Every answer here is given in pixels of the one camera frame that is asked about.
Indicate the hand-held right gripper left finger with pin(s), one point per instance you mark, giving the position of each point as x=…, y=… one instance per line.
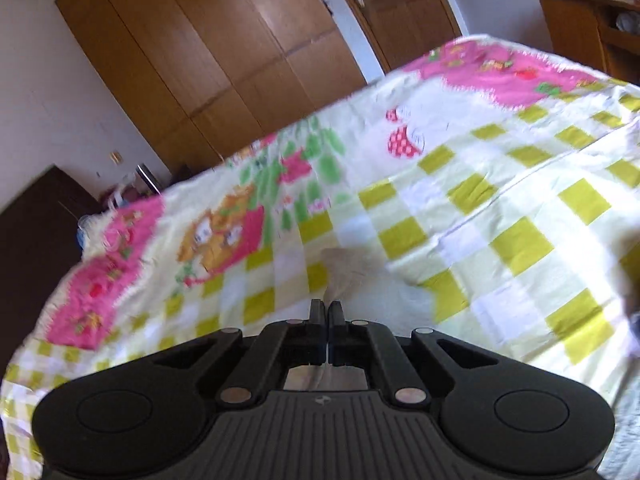
x=318, y=330

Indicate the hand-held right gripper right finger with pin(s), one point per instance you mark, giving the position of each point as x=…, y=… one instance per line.
x=335, y=330

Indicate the beige grey pillow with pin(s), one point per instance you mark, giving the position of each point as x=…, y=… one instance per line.
x=360, y=280

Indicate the checked printed bed sheet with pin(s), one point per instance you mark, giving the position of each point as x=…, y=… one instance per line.
x=500, y=210

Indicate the metal flask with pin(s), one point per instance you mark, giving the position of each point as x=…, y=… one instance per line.
x=146, y=177

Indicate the white hangers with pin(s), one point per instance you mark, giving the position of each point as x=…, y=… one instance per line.
x=119, y=192

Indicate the blue face mask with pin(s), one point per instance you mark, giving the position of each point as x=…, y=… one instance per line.
x=82, y=227

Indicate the dark wooden headboard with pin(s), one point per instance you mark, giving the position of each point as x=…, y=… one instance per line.
x=35, y=260

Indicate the wooden wardrobe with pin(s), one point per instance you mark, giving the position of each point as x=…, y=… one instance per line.
x=200, y=35

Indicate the wooden door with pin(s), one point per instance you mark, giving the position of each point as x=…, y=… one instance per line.
x=400, y=10

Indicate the wooden desk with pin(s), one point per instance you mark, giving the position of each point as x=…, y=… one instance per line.
x=570, y=25

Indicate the wall light switch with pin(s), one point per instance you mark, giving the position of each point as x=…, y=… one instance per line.
x=116, y=156

